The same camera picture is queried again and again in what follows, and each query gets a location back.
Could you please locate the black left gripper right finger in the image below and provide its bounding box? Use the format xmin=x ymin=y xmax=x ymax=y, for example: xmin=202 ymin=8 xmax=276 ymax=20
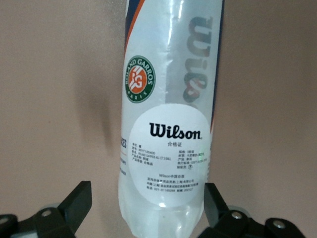
xmin=202 ymin=182 xmax=307 ymax=238

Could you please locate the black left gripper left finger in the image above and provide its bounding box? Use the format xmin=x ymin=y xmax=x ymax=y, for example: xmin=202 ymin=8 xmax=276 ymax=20
xmin=0 ymin=180 xmax=93 ymax=238

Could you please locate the clear Wilson tennis ball can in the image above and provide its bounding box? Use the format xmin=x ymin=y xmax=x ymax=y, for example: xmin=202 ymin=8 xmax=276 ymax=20
xmin=116 ymin=0 xmax=226 ymax=238

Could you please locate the brown table mat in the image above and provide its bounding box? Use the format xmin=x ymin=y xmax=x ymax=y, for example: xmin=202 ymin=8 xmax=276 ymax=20
xmin=0 ymin=0 xmax=317 ymax=238

